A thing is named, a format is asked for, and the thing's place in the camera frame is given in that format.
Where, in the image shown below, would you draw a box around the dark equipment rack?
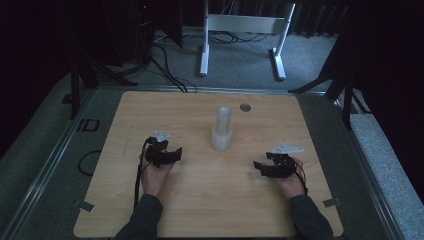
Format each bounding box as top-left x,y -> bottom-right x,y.
99,0 -> 158,68

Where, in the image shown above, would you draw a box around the person's left hand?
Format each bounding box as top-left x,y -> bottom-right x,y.
140,159 -> 174,198

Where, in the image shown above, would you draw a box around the stack of clear plastic cups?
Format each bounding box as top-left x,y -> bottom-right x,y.
210,105 -> 234,153

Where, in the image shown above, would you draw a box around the black metal stand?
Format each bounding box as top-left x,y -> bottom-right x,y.
288,33 -> 355,130
68,49 -> 138,120

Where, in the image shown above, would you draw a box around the black floor cables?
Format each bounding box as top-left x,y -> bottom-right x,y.
149,42 -> 198,94

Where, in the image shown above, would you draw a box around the person's right hand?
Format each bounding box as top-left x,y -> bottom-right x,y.
276,158 -> 307,199

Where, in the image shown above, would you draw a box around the cables under white desk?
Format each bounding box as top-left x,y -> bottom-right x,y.
186,29 -> 272,45

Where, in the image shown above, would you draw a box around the white desk frame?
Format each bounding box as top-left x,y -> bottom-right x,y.
199,0 -> 297,81

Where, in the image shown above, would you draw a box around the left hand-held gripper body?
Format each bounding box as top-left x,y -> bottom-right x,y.
144,130 -> 172,168

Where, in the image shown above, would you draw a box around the grey tape piece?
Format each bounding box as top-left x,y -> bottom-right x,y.
322,197 -> 343,208
73,199 -> 96,213

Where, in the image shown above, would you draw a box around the dark curtain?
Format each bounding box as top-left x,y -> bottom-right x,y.
293,3 -> 351,37

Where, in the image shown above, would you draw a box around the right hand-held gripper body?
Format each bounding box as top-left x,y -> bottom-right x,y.
270,144 -> 305,179

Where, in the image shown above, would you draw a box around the metal rail frame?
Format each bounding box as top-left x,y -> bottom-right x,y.
0,84 -> 406,240

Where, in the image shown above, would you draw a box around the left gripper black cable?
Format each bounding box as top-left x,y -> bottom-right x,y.
133,137 -> 152,210

